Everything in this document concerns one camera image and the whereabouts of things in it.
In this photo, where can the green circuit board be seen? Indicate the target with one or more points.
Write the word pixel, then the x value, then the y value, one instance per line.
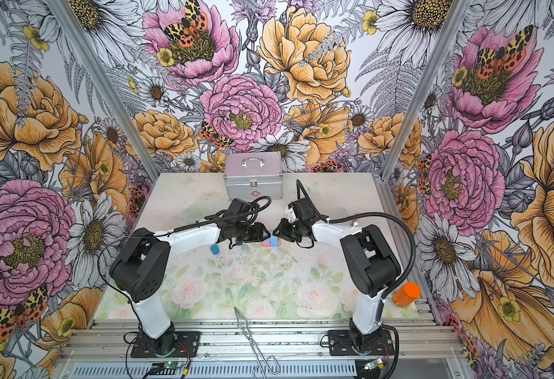
pixel 168 368
pixel 377 364

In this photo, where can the teal rounded block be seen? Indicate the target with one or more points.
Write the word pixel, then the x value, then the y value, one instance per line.
pixel 215 249

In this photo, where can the right green circuit board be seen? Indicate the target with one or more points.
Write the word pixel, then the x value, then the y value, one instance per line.
pixel 377 364

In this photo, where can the silver aluminium case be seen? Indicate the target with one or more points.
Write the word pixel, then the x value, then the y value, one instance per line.
pixel 249 176

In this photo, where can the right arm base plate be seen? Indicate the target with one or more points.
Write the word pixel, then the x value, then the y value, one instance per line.
pixel 349 343

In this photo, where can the aluminium rail frame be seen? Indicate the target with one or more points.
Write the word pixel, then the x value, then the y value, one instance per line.
pixel 224 341

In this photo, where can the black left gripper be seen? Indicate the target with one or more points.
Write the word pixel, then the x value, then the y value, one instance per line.
pixel 258 234

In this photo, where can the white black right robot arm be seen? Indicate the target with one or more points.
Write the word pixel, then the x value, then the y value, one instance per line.
pixel 371 262

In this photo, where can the left green circuit board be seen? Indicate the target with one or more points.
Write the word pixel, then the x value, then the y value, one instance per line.
pixel 168 368

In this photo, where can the orange plastic bottle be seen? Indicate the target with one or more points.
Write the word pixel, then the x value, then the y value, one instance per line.
pixel 407 294

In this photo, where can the metal wire tongs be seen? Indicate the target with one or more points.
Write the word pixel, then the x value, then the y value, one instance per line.
pixel 264 364

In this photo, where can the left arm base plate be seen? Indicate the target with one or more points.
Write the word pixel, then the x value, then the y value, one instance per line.
pixel 177 345

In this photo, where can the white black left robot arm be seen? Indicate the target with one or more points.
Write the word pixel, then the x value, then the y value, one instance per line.
pixel 139 269

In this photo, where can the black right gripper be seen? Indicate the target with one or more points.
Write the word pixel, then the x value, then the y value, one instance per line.
pixel 282 231

